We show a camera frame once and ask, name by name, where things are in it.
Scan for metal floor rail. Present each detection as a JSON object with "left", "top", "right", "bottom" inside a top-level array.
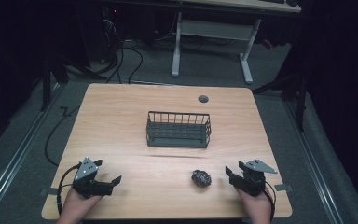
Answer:
[
  {"left": 284, "top": 101, "right": 343, "bottom": 224},
  {"left": 0, "top": 82, "right": 68, "bottom": 219}
]

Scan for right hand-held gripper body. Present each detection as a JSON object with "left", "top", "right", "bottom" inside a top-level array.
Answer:
[{"left": 230, "top": 159, "right": 279, "bottom": 198}]

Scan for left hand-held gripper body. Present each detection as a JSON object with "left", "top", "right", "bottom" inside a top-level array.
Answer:
[{"left": 72, "top": 157, "right": 115, "bottom": 200}]

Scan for black floor cable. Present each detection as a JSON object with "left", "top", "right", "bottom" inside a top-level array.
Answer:
[{"left": 44, "top": 105, "right": 81, "bottom": 168}]

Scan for bundle of black cables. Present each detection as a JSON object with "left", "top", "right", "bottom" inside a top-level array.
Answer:
[{"left": 98, "top": 17, "right": 145, "bottom": 85}]

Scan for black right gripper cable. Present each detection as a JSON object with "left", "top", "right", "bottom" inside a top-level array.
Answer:
[{"left": 264, "top": 180, "right": 277, "bottom": 223}]

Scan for dark wire basket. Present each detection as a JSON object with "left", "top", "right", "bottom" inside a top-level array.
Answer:
[{"left": 145, "top": 110, "right": 213, "bottom": 149}]

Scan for dark ball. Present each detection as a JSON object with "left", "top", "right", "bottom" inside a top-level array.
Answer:
[{"left": 190, "top": 169, "right": 213, "bottom": 189}]

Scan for person's left hand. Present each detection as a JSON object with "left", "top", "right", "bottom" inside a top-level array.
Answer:
[{"left": 55, "top": 186, "right": 104, "bottom": 224}]

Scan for person's right hand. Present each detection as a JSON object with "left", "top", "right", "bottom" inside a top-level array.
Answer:
[{"left": 235, "top": 187, "right": 274, "bottom": 224}]

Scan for grey tape strip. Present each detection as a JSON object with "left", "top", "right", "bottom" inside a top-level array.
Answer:
[
  {"left": 40, "top": 187, "right": 60, "bottom": 196},
  {"left": 273, "top": 183, "right": 294, "bottom": 192}
]

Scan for black stand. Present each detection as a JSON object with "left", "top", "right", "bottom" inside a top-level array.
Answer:
[
  {"left": 251, "top": 70, "right": 310, "bottom": 133},
  {"left": 39, "top": 55, "right": 70, "bottom": 113}
]

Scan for white frame desk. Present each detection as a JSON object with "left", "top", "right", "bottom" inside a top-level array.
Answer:
[{"left": 171, "top": 0, "right": 303, "bottom": 86}]

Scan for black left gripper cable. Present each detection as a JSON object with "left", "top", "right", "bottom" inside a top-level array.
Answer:
[{"left": 56, "top": 162, "right": 83, "bottom": 217}]

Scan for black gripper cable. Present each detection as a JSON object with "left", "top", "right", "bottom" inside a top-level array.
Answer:
[
  {"left": 264, "top": 180, "right": 277, "bottom": 223},
  {"left": 56, "top": 162, "right": 83, "bottom": 217}
]

